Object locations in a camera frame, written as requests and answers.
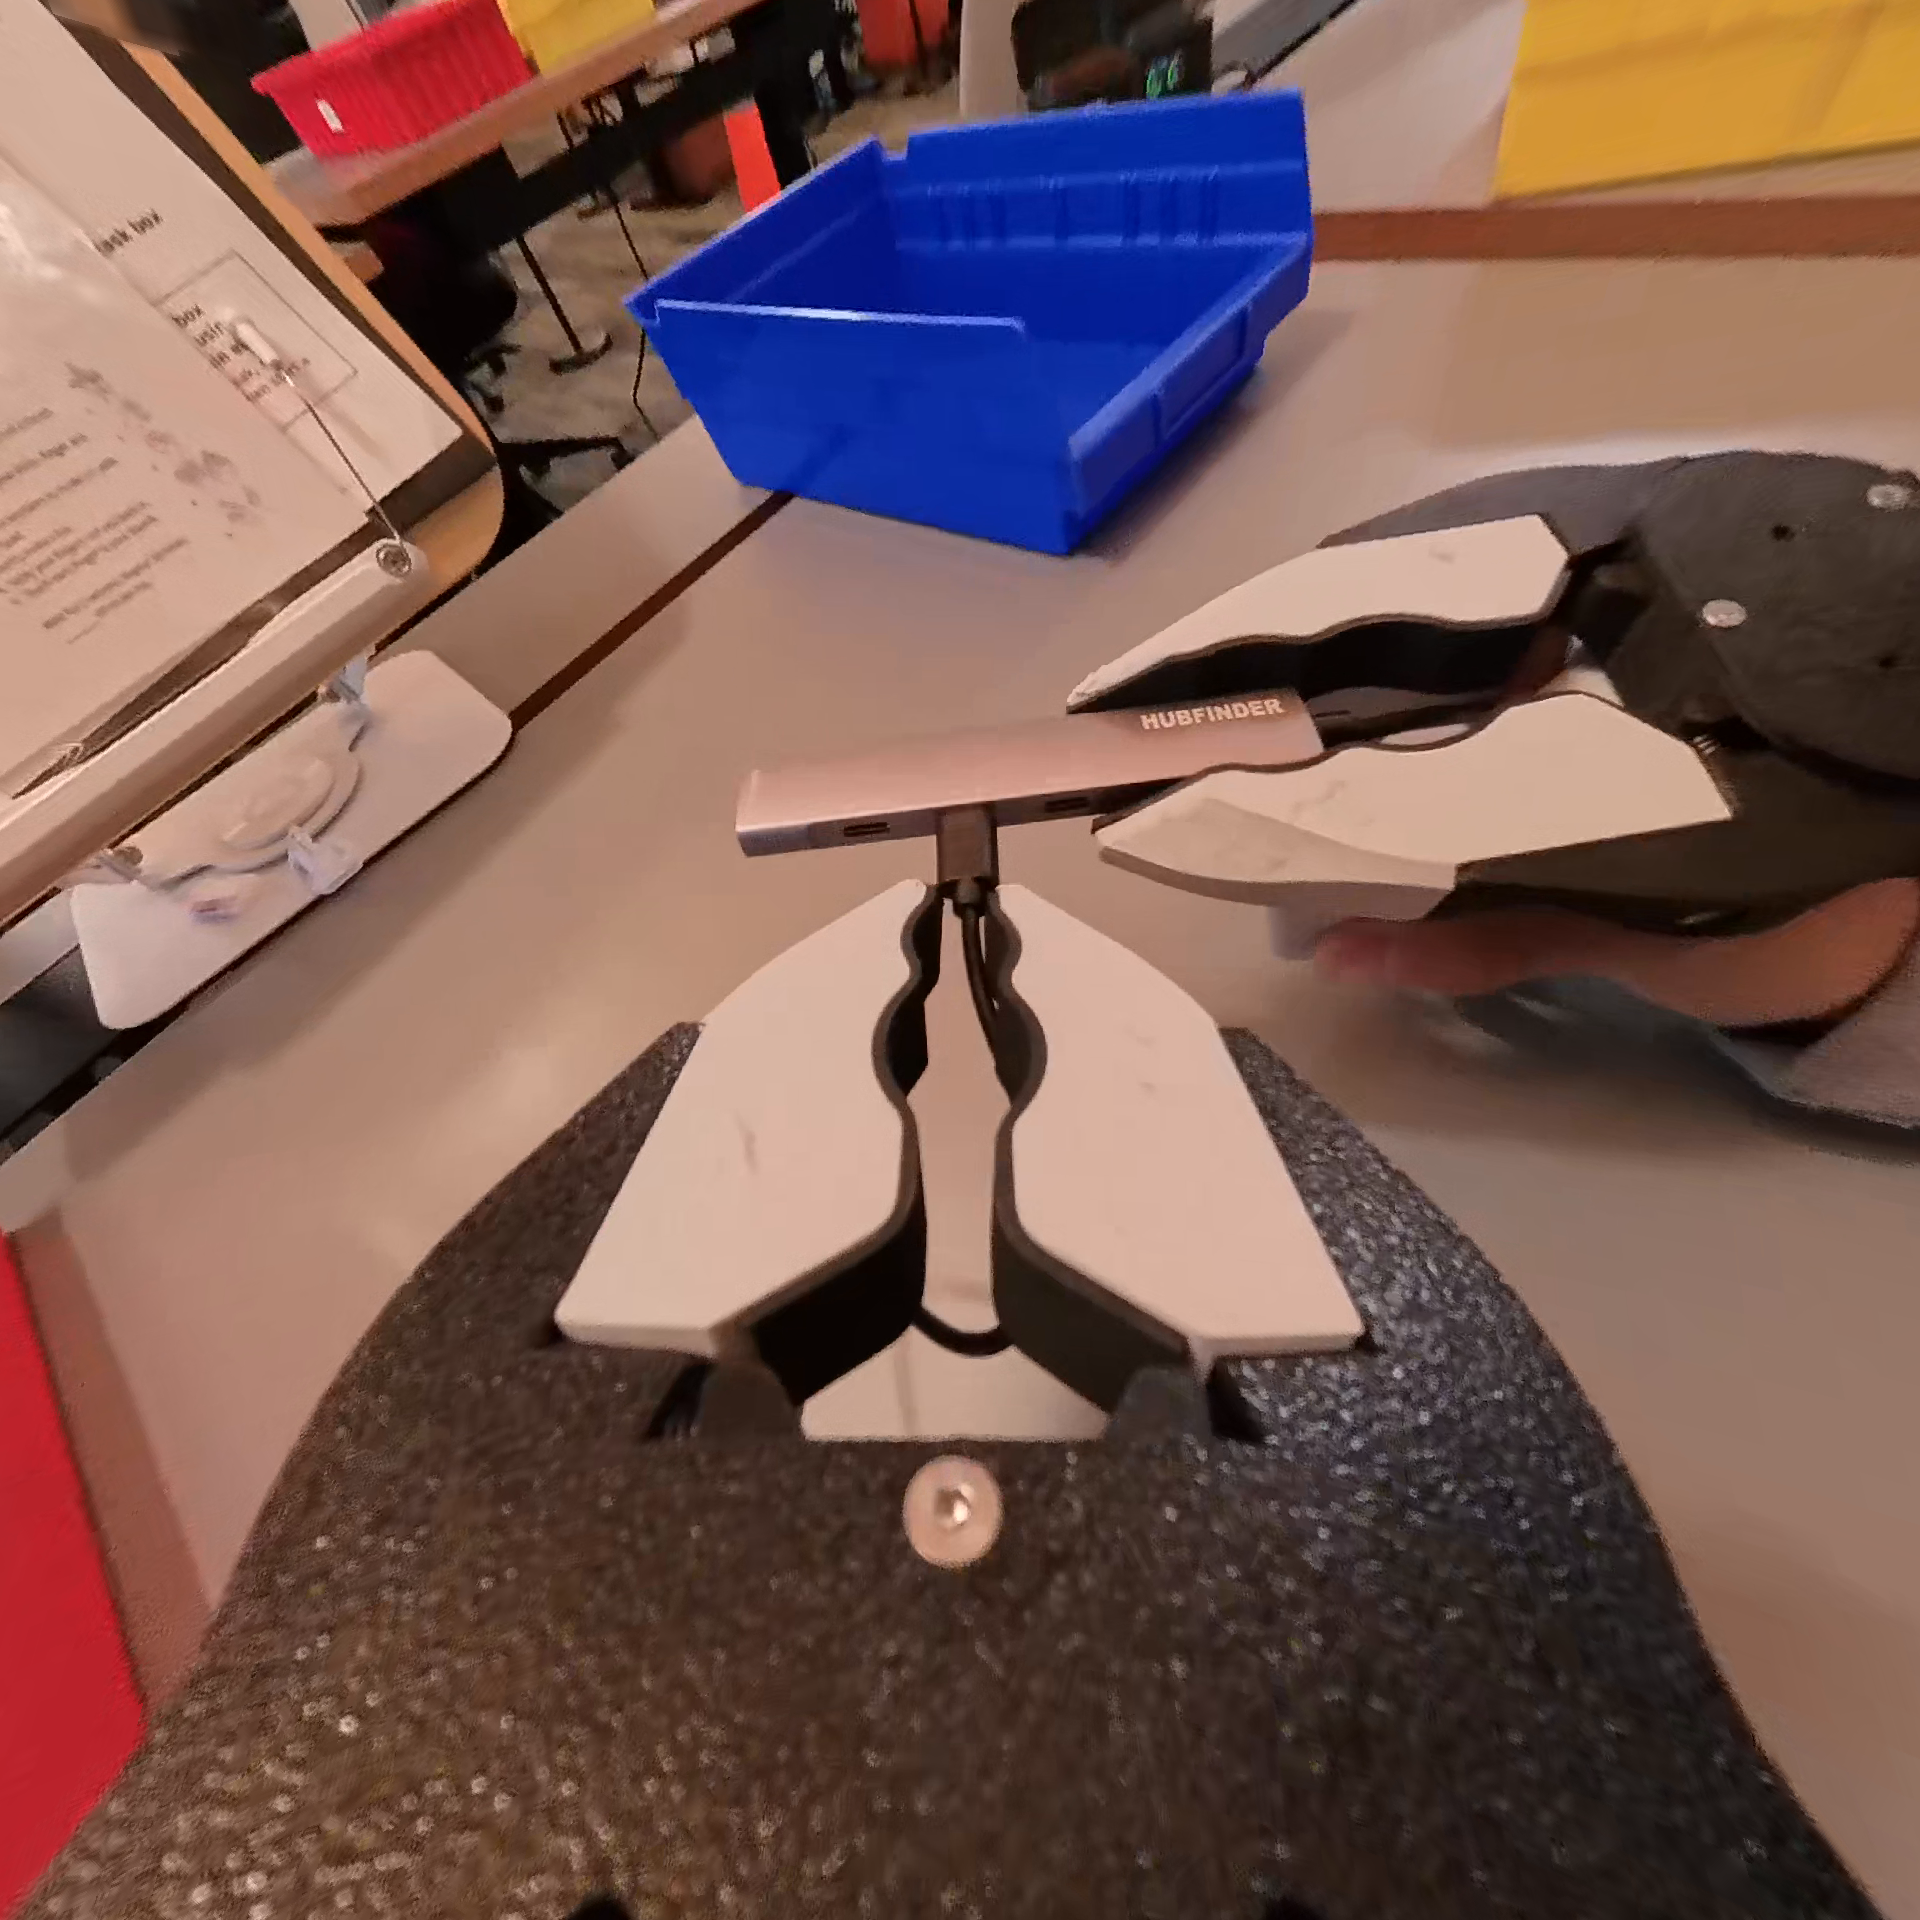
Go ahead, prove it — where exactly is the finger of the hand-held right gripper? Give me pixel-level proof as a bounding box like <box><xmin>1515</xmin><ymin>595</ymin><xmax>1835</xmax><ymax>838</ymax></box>
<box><xmin>1092</xmin><ymin>667</ymin><xmax>1736</xmax><ymax>965</ymax></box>
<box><xmin>1066</xmin><ymin>512</ymin><xmax>1572</xmax><ymax>718</ymax></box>

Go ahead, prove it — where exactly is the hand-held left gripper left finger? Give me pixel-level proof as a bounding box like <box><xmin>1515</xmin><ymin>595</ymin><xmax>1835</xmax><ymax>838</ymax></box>
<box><xmin>555</xmin><ymin>879</ymin><xmax>934</xmax><ymax>1406</ymax></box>

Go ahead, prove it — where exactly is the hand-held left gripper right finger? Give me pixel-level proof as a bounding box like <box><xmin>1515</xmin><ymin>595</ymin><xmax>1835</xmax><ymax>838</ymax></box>
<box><xmin>986</xmin><ymin>883</ymin><xmax>1368</xmax><ymax>1412</ymax></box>

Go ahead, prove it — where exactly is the black usb hub cable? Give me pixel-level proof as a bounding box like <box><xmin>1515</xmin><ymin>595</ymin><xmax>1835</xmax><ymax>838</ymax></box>
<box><xmin>879</xmin><ymin>799</ymin><xmax>1051</xmax><ymax>1357</ymax></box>

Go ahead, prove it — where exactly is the grey usb hub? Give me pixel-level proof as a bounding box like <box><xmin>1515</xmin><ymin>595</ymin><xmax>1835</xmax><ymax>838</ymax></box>
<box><xmin>734</xmin><ymin>689</ymin><xmax>1330</xmax><ymax>864</ymax></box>

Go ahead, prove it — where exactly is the grey desk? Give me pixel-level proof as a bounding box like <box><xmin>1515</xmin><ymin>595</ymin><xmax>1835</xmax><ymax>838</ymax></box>
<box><xmin>0</xmin><ymin>196</ymin><xmax>1920</xmax><ymax>1920</ymax></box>

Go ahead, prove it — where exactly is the white task instruction sheet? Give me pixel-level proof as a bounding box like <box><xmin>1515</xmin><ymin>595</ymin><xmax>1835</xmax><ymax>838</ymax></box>
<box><xmin>0</xmin><ymin>0</ymin><xmax>467</xmax><ymax>504</ymax></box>

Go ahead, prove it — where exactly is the person's right hand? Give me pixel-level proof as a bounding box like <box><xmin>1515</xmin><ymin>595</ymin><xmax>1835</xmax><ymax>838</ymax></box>
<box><xmin>1314</xmin><ymin>874</ymin><xmax>1920</xmax><ymax>1040</ymax></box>

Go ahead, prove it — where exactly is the blue plastic bin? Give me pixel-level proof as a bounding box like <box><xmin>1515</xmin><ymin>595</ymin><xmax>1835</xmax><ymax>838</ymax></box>
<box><xmin>622</xmin><ymin>92</ymin><xmax>1314</xmax><ymax>558</ymax></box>

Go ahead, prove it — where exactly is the wooden book stand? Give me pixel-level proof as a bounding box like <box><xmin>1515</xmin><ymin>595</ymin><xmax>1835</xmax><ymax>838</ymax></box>
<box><xmin>0</xmin><ymin>0</ymin><xmax>514</xmax><ymax>1034</ymax></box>

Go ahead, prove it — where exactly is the yellow panel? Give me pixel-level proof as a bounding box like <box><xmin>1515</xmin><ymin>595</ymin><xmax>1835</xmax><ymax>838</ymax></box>
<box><xmin>1496</xmin><ymin>0</ymin><xmax>1920</xmax><ymax>201</ymax></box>

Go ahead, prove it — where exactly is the laminated exercise instruction sheet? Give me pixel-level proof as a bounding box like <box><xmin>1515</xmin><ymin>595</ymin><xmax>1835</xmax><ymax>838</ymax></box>
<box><xmin>0</xmin><ymin>152</ymin><xmax>374</xmax><ymax>789</ymax></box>

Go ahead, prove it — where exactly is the brown background table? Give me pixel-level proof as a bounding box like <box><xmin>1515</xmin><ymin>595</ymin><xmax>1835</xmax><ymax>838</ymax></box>
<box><xmin>270</xmin><ymin>0</ymin><xmax>780</xmax><ymax>229</ymax></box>

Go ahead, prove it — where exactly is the red ribbed plastic bin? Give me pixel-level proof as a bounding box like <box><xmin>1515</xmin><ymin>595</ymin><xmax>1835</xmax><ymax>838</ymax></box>
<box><xmin>252</xmin><ymin>0</ymin><xmax>536</xmax><ymax>160</ymax></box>

